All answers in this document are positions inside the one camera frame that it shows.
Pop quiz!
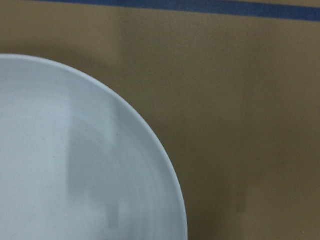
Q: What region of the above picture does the blue plate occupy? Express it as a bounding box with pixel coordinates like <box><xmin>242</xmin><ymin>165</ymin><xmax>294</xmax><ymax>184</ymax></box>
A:
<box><xmin>0</xmin><ymin>54</ymin><xmax>188</xmax><ymax>240</ymax></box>

